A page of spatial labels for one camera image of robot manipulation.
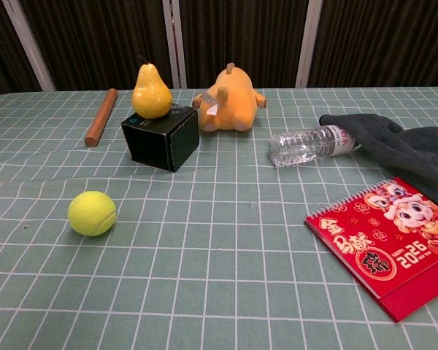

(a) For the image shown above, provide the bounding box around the yellow tennis ball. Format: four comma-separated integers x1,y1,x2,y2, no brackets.
67,190,118,238

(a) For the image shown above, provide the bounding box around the black cardboard box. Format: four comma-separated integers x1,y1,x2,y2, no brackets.
120,103,200,173

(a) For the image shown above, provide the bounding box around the orange plush toy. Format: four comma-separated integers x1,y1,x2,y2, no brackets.
192,62,268,132

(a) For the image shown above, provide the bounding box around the green checked tablecloth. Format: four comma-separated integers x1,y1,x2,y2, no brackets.
0,86,438,350

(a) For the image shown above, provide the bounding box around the silver foil packet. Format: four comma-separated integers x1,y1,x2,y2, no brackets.
267,124,362,168

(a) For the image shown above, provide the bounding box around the yellow pear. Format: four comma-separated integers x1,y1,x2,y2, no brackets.
131,54,174,119

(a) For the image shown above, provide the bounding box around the brown wooden rod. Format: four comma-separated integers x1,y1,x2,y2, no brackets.
85,87,118,148

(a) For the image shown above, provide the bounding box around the red 2026 desk calendar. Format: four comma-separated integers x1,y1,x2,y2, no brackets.
304,176,438,324

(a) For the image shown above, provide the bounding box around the dark grey cloth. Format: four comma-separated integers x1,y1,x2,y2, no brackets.
319,113,438,211

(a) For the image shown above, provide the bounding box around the white frame post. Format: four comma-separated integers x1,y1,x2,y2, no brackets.
162,0,188,90
295,0,329,88
1,0,56,92

